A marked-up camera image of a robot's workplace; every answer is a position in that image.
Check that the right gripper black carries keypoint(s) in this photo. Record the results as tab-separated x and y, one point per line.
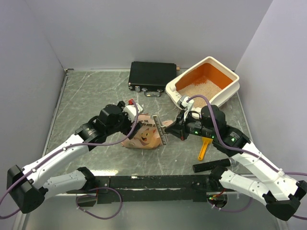
179	129

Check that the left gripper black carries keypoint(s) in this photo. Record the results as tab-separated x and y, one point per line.
130	131

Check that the pink cat litter bag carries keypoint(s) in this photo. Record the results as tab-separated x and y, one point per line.
147	136

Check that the yellow plastic litter scoop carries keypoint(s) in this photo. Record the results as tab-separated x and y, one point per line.
205	143

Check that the beige bag sealing clip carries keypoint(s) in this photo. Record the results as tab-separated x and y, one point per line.
160	128

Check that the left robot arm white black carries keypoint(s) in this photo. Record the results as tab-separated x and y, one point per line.
31	185

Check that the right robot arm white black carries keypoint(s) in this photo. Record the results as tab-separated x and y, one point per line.
278	192

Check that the clean litter granules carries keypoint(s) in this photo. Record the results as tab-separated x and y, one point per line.
203	87

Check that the cream orange litter box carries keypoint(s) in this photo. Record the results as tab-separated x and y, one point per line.
209	78

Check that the black carrying case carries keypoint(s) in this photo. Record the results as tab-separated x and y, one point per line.
151	78

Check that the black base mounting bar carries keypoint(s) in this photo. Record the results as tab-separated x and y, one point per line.
161	187

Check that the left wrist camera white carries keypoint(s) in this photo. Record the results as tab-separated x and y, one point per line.
132	109

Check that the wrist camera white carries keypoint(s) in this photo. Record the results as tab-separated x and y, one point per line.
132	109
186	104

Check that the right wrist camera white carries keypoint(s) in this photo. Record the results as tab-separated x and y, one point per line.
186	104

